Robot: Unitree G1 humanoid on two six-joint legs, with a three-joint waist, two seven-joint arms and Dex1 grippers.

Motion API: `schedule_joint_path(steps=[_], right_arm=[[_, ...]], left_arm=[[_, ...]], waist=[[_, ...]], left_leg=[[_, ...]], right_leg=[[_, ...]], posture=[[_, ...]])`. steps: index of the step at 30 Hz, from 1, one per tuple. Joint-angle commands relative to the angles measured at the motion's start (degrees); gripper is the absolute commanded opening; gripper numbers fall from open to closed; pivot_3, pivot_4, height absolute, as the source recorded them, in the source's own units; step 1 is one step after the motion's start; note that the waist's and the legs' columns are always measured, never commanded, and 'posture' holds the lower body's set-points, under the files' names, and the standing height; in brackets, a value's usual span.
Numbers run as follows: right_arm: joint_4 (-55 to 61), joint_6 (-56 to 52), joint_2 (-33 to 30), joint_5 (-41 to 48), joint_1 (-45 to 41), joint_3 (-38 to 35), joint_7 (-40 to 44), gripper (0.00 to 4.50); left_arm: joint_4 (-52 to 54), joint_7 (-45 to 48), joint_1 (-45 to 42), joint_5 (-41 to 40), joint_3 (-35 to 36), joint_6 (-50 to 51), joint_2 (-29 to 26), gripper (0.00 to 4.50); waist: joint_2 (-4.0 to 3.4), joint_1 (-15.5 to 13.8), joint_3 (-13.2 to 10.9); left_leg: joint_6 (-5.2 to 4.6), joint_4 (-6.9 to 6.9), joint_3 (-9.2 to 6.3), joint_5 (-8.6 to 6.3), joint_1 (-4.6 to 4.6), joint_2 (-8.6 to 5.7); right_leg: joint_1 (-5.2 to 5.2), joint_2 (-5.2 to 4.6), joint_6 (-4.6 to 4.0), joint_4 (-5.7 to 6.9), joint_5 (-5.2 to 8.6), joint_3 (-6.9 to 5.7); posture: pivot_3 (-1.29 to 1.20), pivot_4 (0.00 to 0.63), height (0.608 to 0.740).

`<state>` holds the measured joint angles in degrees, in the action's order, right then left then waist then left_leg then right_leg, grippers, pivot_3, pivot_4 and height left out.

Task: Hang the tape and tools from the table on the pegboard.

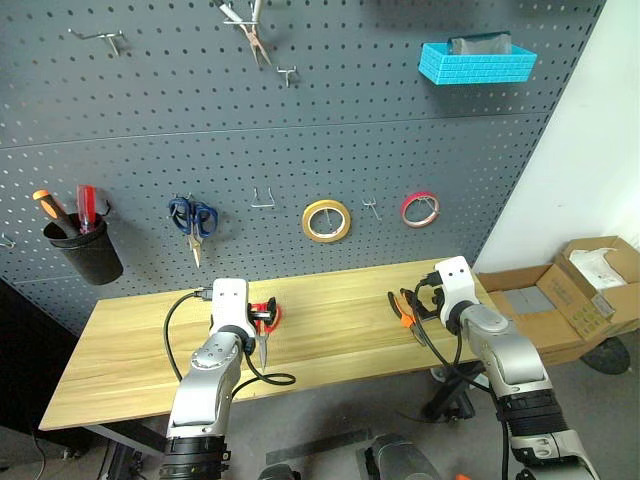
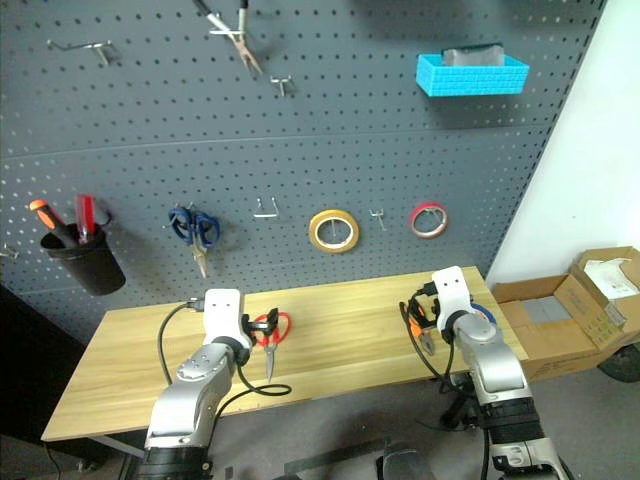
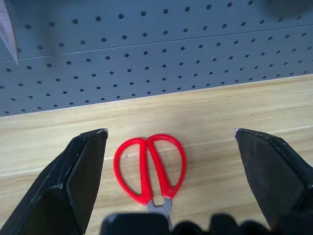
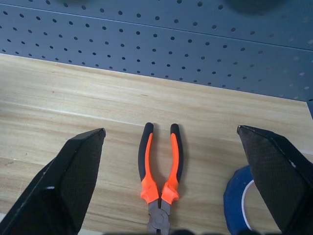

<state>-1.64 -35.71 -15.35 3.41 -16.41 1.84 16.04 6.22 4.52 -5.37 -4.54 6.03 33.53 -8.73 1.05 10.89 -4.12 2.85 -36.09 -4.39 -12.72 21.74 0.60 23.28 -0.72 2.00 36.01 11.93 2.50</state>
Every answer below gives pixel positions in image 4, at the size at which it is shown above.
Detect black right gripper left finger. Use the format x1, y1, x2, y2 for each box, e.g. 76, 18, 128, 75
0, 127, 107, 235

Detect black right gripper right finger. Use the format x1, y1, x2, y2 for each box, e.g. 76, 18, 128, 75
236, 125, 313, 235

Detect blue tape roll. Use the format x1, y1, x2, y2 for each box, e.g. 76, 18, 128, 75
223, 164, 282, 235

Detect orange and black pliers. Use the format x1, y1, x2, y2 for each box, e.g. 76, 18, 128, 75
138, 122, 184, 235

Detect grey metal pegboard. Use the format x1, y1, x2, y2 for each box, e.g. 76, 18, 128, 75
0, 0, 313, 102

